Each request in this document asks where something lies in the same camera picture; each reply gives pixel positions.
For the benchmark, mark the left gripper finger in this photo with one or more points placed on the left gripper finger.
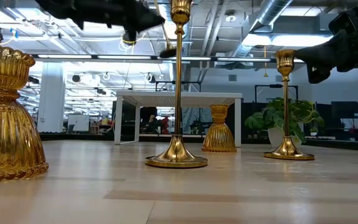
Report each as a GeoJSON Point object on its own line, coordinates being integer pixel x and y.
{"type": "Point", "coordinates": [168, 53]}
{"type": "Point", "coordinates": [138, 15]}

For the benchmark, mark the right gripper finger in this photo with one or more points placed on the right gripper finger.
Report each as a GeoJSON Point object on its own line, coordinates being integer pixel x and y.
{"type": "Point", "coordinates": [325, 51]}
{"type": "Point", "coordinates": [319, 73]}

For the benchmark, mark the shortest gold candlestick holder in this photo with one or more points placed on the shortest gold candlestick holder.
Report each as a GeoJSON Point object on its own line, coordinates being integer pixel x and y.
{"type": "Point", "coordinates": [287, 149]}

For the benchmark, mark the amber ribbed glass candle holder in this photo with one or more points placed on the amber ribbed glass candle holder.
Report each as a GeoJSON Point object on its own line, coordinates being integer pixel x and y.
{"type": "Point", "coordinates": [8, 133]}
{"type": "Point", "coordinates": [218, 137]}

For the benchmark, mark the tallest gold candlestick holder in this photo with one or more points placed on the tallest gold candlestick holder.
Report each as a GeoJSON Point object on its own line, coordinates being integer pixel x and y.
{"type": "Point", "coordinates": [176, 152]}

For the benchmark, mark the black background monitor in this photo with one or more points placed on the black background monitor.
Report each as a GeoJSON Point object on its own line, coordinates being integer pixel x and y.
{"type": "Point", "coordinates": [346, 109]}

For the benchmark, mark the white perforated metal shelf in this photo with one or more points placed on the white perforated metal shelf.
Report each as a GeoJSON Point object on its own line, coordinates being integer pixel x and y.
{"type": "Point", "coordinates": [148, 99]}

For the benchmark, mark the green leafy plant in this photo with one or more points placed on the green leafy plant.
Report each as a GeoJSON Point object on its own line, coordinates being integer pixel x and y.
{"type": "Point", "coordinates": [269, 115]}

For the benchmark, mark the round ceiling sensor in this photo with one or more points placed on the round ceiling sensor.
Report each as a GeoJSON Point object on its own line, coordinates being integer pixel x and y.
{"type": "Point", "coordinates": [230, 18]}

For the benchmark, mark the white plant pot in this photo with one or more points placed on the white plant pot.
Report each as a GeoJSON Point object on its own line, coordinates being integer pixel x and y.
{"type": "Point", "coordinates": [275, 137]}

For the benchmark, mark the white building column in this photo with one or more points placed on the white building column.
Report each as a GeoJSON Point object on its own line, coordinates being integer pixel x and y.
{"type": "Point", "coordinates": [53, 99]}

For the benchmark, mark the white whiteboard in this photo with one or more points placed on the white whiteboard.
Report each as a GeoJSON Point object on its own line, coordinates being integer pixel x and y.
{"type": "Point", "coordinates": [79, 123]}

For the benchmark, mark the black ceiling-mounted camera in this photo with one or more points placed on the black ceiling-mounted camera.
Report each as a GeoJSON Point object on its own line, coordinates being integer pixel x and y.
{"type": "Point", "coordinates": [130, 38]}

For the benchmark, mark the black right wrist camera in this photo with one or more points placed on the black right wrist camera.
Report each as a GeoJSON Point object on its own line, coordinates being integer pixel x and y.
{"type": "Point", "coordinates": [342, 25]}

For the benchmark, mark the black metal stand frame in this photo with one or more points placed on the black metal stand frame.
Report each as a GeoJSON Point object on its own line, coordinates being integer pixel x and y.
{"type": "Point", "coordinates": [275, 86]}

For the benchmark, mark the black ceiling light rail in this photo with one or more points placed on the black ceiling light rail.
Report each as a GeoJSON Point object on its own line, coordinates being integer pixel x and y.
{"type": "Point", "coordinates": [120, 57]}

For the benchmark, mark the silver ventilation duct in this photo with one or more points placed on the silver ventilation duct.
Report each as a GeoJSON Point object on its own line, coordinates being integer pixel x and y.
{"type": "Point", "coordinates": [272, 11]}

